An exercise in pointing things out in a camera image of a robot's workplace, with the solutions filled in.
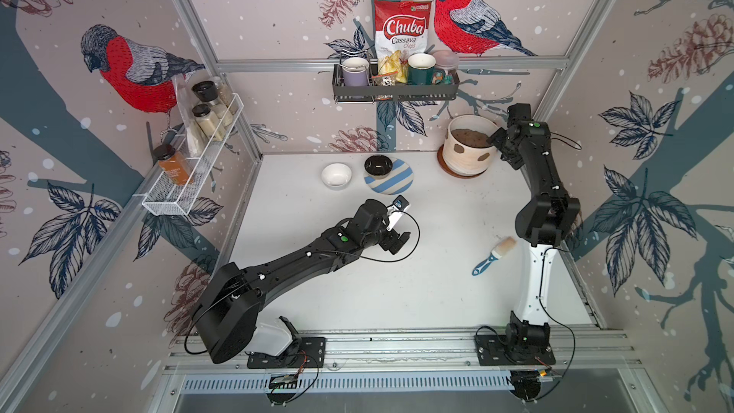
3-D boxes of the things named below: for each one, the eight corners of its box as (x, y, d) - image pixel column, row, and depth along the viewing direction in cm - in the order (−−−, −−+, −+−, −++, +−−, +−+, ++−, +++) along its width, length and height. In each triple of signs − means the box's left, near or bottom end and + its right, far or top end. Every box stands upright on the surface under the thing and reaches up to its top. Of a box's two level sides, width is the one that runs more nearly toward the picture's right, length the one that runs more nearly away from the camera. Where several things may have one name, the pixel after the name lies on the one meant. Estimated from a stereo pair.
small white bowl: (320, 192, 109) (318, 185, 105) (324, 171, 117) (322, 163, 113) (351, 192, 109) (350, 185, 105) (352, 170, 116) (352, 162, 113)
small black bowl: (364, 180, 113) (364, 170, 109) (365, 163, 119) (364, 154, 115) (392, 179, 113) (392, 170, 109) (391, 163, 119) (391, 154, 115)
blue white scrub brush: (474, 276, 89) (477, 272, 86) (467, 266, 90) (469, 263, 88) (516, 247, 95) (519, 243, 92) (507, 239, 97) (511, 235, 94)
